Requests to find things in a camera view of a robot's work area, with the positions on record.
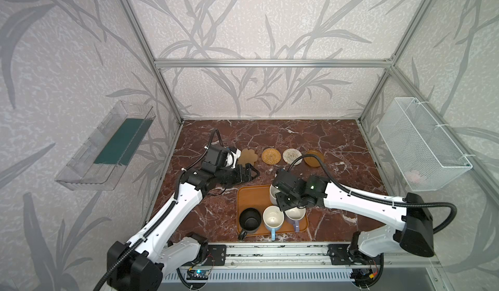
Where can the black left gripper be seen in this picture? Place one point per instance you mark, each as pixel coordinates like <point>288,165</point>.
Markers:
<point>238,174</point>

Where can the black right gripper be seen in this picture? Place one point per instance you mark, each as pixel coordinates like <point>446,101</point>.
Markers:
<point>284,199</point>

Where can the cork paw-shaped coaster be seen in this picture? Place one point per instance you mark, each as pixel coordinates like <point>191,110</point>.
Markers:
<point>248,156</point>

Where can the white speckled mug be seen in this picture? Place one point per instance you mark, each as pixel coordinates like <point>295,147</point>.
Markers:
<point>273,195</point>

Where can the white purple mug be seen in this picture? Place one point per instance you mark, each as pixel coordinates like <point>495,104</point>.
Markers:
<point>294,216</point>

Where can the woven rattan round coaster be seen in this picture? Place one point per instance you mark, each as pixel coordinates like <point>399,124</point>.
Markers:
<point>271,156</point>

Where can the white light-blue mug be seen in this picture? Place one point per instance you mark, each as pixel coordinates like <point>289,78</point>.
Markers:
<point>273,219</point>

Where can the round wooden coaster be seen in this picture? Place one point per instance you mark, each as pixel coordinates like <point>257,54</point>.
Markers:
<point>315,159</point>

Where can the multicolour stitched round coaster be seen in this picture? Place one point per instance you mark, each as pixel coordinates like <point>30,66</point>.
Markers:
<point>290,155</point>

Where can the black mug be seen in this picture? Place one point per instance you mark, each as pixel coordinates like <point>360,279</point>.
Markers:
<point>250,221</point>

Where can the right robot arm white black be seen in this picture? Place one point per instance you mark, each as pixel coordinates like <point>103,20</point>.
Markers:
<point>406,221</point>

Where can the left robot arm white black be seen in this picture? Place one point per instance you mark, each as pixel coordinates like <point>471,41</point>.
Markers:
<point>143,261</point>

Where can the orange wooden tray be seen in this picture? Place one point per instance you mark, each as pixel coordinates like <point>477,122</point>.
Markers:
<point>258,197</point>

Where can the clear plastic bin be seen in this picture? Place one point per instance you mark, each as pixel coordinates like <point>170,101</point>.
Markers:
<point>100,162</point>

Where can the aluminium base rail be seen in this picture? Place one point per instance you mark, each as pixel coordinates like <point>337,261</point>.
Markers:
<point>268,255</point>

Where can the aluminium frame crossbar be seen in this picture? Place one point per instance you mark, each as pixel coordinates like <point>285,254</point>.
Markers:
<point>272,63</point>

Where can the white wire mesh basket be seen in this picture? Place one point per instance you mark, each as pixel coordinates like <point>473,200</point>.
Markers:
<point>424,152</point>

